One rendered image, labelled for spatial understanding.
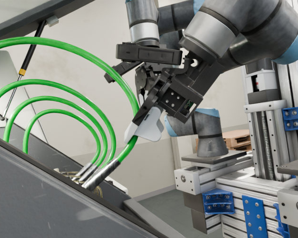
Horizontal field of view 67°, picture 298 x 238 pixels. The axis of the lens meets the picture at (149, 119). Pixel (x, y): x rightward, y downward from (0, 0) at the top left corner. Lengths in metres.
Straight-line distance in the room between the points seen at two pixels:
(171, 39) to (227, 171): 0.66
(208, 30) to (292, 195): 0.52
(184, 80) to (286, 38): 0.17
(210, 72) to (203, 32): 0.06
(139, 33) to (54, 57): 3.00
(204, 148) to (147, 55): 0.78
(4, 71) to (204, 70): 0.71
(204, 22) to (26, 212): 0.32
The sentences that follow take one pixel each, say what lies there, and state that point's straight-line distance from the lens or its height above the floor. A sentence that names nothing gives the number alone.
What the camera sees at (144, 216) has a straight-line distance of 0.76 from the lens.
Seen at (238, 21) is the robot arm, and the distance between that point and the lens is 0.39.
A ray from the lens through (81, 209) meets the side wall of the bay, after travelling 0.21.
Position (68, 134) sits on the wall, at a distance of 3.40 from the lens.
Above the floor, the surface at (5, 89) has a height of 1.36.
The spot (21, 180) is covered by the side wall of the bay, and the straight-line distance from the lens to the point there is 0.20.
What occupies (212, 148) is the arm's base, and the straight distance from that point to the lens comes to 1.10.
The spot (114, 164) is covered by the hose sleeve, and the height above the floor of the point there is 1.17.
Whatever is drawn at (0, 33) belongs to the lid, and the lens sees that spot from 0.90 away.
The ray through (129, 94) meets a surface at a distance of 0.43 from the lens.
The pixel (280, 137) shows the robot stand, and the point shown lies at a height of 1.11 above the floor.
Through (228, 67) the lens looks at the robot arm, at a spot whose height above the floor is 1.33.
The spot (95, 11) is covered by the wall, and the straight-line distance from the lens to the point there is 4.00.
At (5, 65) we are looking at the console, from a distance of 0.94.
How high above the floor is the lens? 1.24
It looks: 1 degrees up
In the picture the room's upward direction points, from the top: 8 degrees counter-clockwise
